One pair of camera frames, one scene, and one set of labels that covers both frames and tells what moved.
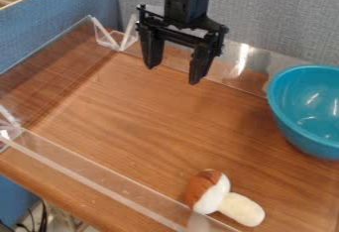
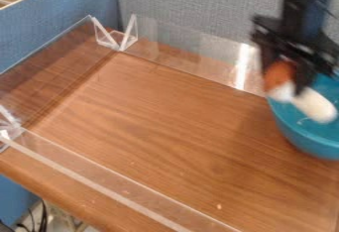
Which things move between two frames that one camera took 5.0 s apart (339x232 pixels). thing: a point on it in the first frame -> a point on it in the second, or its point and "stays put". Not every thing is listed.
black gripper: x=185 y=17 -> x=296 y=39
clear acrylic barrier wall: x=60 y=61 stays put
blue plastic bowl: x=303 y=101 stays put
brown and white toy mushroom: x=209 y=196 -> x=308 y=104
